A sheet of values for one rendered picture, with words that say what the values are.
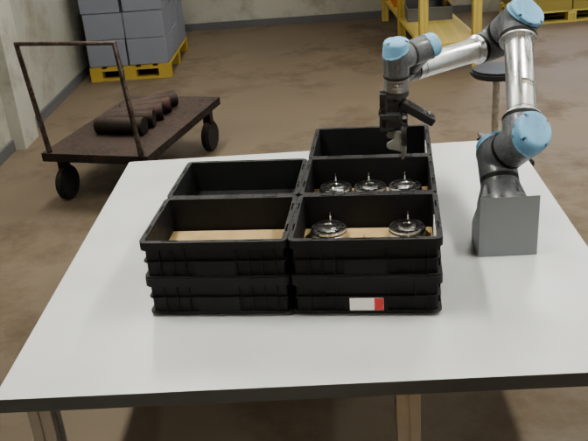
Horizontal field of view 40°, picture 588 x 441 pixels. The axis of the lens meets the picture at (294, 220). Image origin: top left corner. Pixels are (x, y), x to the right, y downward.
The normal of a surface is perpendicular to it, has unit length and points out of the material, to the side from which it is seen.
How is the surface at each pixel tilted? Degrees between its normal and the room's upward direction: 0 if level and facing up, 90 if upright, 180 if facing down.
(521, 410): 0
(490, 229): 90
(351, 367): 0
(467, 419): 0
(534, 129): 55
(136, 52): 90
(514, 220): 90
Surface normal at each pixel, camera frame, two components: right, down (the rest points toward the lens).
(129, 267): -0.07, -0.90
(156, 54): -0.04, 0.43
